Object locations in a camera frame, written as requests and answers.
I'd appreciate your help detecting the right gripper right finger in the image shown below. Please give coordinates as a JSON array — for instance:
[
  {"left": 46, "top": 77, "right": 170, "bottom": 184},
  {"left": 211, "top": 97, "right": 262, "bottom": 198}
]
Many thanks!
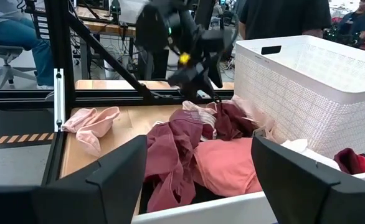
[{"left": 250, "top": 136, "right": 365, "bottom": 224}]

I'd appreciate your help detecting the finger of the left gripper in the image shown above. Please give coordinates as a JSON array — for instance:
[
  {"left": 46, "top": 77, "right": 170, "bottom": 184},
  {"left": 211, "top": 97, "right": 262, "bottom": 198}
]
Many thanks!
[
  {"left": 182, "top": 83, "right": 222, "bottom": 104},
  {"left": 207, "top": 53, "right": 224, "bottom": 89}
]

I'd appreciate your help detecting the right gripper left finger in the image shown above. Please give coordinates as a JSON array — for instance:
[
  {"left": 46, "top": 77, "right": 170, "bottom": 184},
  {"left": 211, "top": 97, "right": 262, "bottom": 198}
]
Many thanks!
[{"left": 0, "top": 135, "right": 148, "bottom": 224}]

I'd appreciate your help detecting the dark maroon garment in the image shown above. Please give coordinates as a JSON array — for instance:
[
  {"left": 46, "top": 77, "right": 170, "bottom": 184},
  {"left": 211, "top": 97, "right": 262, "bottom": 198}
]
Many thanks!
[{"left": 201, "top": 102, "right": 258, "bottom": 141}]

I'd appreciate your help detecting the light pink garment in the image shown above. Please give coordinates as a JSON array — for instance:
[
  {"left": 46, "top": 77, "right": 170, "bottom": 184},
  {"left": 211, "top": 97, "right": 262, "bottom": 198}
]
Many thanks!
[{"left": 182, "top": 96, "right": 277, "bottom": 141}]

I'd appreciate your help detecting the mauve garment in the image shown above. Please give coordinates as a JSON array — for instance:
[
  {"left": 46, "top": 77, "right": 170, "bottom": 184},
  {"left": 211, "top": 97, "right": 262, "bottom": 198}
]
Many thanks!
[{"left": 145, "top": 110, "right": 202, "bottom": 214}]

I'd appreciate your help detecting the salmon pink garment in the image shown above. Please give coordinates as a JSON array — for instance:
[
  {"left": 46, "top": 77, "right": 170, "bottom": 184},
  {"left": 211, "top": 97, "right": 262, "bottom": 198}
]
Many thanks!
[{"left": 194, "top": 138, "right": 263, "bottom": 197}]

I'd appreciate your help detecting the light pink sock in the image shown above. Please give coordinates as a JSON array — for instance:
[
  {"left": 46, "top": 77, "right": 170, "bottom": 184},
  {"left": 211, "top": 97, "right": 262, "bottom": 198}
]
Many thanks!
[{"left": 62, "top": 106, "right": 121, "bottom": 158}]

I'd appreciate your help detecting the person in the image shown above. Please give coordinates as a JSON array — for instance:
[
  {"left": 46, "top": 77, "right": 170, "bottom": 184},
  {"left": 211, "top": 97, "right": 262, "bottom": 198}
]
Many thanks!
[
  {"left": 238, "top": 0, "right": 333, "bottom": 40},
  {"left": 338, "top": 0, "right": 365, "bottom": 40},
  {"left": 0, "top": 0, "right": 55, "bottom": 90}
]

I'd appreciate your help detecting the white plastic bin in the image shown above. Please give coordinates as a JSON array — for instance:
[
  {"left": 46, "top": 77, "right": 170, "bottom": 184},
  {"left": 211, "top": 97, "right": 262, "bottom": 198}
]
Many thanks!
[
  {"left": 234, "top": 34, "right": 365, "bottom": 160},
  {"left": 131, "top": 169, "right": 365, "bottom": 224}
]

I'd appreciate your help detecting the wooden desk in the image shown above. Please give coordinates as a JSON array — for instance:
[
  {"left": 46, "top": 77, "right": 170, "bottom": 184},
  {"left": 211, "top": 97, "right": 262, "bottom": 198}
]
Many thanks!
[{"left": 75, "top": 6, "right": 140, "bottom": 37}]

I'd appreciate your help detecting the grey office chair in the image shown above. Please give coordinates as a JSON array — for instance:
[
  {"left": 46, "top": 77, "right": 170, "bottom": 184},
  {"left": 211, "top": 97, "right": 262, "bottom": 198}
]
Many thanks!
[{"left": 0, "top": 45, "right": 37, "bottom": 90}]

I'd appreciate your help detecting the silver metal bracket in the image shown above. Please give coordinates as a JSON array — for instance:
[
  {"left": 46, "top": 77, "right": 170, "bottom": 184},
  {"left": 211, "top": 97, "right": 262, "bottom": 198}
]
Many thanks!
[{"left": 54, "top": 68, "right": 65, "bottom": 132}]

